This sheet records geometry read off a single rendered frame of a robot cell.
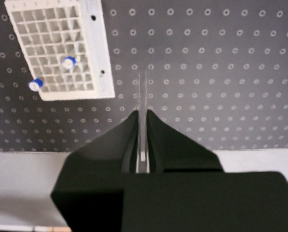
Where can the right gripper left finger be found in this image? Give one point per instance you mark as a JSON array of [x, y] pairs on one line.
[[109, 151]]

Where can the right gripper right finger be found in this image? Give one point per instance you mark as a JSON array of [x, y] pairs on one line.
[[176, 152]]

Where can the metal forceps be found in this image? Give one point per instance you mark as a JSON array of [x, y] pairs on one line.
[[142, 165]]

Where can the white rectangular tube rack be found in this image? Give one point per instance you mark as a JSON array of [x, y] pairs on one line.
[[42, 44]]

